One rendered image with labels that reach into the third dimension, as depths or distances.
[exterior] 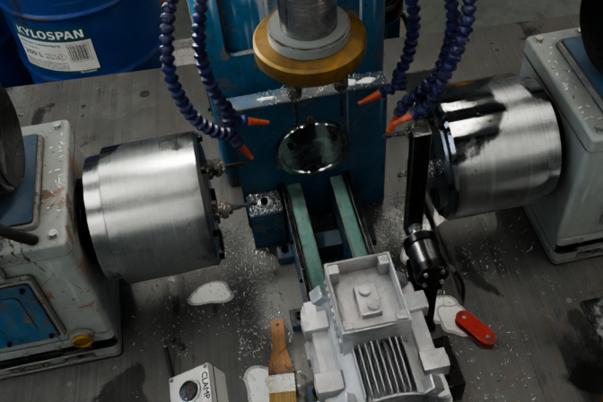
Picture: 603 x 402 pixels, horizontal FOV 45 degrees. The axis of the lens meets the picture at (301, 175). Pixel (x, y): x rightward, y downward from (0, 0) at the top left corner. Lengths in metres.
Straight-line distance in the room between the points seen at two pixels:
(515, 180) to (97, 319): 0.78
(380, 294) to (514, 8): 2.57
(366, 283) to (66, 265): 0.48
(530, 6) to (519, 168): 2.30
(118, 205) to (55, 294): 0.19
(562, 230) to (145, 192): 0.78
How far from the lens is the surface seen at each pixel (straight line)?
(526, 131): 1.30
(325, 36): 1.11
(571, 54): 1.42
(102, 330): 1.40
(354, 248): 1.38
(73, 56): 2.77
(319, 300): 1.13
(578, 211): 1.44
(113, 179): 1.23
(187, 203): 1.20
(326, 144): 1.41
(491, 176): 1.28
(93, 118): 1.90
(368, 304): 1.06
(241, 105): 1.33
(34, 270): 1.25
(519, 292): 1.50
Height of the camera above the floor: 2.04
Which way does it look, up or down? 49 degrees down
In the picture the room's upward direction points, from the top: 5 degrees counter-clockwise
